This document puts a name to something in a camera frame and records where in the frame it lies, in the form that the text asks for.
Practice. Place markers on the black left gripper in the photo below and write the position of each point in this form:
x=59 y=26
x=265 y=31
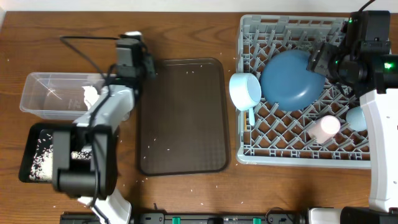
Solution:
x=149 y=65

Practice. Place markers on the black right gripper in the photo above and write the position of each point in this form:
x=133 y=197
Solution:
x=319 y=61

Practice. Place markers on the blue plate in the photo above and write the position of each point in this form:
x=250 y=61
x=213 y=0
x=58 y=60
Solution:
x=286 y=81

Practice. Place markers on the light blue plastic cup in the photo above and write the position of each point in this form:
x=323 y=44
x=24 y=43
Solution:
x=356 y=119

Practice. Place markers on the white napkin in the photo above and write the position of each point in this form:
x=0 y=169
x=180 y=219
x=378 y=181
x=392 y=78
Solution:
x=90 y=96

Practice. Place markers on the pink plastic cup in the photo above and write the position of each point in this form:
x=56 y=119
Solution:
x=324 y=128

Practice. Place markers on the light blue rice bowl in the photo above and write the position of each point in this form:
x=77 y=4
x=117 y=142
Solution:
x=244 y=90

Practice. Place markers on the light blue plastic knife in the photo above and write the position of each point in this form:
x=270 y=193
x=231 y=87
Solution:
x=251 y=116

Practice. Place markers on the wooden chopstick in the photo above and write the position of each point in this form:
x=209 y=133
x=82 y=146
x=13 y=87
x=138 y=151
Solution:
x=245 y=124

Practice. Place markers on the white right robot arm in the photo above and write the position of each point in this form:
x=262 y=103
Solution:
x=371 y=70

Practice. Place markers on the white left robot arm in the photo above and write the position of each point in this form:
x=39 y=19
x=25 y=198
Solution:
x=106 y=201

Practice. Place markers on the brown serving tray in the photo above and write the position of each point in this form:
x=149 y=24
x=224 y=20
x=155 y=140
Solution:
x=182 y=124

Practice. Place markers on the clear plastic bin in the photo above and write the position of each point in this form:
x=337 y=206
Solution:
x=59 y=96

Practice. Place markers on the black bin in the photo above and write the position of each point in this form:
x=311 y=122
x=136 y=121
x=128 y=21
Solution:
x=31 y=149

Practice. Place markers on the white rice pile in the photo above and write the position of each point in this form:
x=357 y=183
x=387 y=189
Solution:
x=41 y=170

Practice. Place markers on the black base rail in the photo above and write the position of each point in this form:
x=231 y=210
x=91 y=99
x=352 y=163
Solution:
x=159 y=218

